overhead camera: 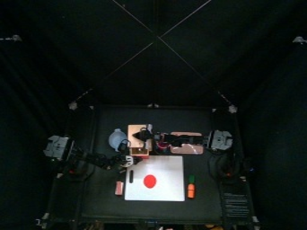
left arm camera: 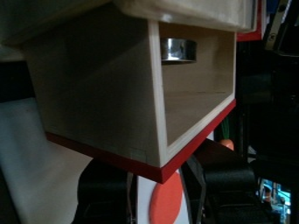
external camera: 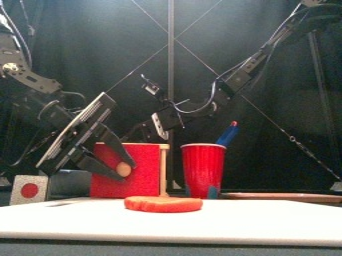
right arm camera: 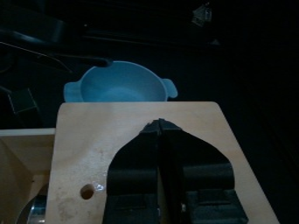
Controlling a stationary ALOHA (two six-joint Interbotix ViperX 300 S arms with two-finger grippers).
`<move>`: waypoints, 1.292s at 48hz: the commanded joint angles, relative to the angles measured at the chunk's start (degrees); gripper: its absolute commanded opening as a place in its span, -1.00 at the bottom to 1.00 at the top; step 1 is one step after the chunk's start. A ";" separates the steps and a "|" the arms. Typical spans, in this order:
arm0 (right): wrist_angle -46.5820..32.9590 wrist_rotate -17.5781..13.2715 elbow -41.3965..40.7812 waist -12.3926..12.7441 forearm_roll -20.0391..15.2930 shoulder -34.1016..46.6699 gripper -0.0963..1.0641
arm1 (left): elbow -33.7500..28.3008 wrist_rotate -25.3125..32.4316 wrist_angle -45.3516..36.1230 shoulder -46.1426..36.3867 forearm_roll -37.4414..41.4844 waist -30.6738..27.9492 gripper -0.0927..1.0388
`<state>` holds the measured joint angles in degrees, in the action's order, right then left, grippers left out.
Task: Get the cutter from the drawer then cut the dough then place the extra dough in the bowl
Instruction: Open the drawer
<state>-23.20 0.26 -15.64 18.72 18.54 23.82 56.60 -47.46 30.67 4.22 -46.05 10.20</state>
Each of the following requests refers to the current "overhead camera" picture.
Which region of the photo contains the flat red dough disc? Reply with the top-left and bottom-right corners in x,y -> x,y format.
142,174 -> 158,190

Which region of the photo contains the small wooden drawer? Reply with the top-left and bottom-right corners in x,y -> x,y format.
128,146 -> 150,159

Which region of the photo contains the pink rectangular block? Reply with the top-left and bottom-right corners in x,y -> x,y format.
113,181 -> 124,197

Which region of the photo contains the pale blue bowl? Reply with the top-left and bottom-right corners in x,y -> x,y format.
108,128 -> 129,153

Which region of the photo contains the pink rectangular tray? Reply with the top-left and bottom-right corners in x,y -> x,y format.
169,131 -> 205,155

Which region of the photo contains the white cutting board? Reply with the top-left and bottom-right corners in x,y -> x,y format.
124,155 -> 185,202

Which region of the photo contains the white printed label sheet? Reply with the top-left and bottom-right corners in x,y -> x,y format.
221,191 -> 249,223

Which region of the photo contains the orange toy carrot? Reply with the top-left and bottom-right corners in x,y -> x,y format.
186,174 -> 196,199

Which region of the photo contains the wooden drawer box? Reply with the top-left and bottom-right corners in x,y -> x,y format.
126,123 -> 153,150

